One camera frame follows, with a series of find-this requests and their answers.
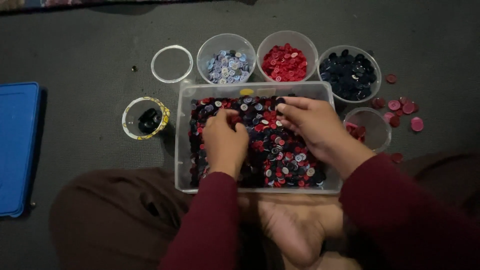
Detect pile of lilac buttons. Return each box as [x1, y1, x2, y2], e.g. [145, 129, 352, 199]
[206, 49, 251, 85]

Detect clear rectangular plastic bin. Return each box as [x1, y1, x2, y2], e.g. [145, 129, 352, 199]
[174, 81, 343, 195]

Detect person's left hand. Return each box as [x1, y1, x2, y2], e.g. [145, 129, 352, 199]
[202, 109, 250, 180]

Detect person's brown trousers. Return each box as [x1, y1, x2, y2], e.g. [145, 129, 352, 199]
[49, 150, 480, 270]

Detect clear cup holding red buttons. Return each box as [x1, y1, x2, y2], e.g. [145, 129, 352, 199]
[256, 30, 319, 83]

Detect person's right hand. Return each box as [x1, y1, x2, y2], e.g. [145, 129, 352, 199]
[275, 96, 376, 180]

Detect clear cup holding navy buttons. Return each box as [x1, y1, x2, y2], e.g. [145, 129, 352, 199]
[317, 45, 382, 104]

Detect pile of navy buttons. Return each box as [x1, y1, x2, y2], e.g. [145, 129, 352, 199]
[319, 49, 377, 101]

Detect few maroon buttons in cup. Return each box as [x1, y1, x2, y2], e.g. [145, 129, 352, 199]
[345, 122, 367, 143]

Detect blue plastic lid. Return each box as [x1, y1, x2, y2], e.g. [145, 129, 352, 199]
[0, 82, 41, 218]

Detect clear cup holding lilac buttons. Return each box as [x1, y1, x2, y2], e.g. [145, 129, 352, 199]
[196, 33, 257, 85]

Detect pile of red buttons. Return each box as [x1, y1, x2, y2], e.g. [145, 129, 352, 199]
[262, 43, 308, 82]

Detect clear cup holding maroon buttons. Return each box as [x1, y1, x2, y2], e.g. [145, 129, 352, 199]
[343, 107, 392, 154]

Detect yellow patterned clear cup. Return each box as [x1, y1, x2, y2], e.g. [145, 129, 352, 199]
[121, 96, 171, 141]

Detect heap of mixed coloured buttons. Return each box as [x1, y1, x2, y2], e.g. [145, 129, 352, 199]
[188, 94, 327, 189]

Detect empty clear plastic cup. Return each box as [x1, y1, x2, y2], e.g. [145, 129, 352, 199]
[151, 45, 194, 84]

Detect scattered group of pink buttons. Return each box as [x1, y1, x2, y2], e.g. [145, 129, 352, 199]
[370, 96, 425, 133]

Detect pile of black buttons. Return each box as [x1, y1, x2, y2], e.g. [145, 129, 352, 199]
[137, 108, 163, 134]

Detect person's bare foot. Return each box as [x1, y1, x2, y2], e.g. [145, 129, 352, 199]
[238, 193, 362, 270]

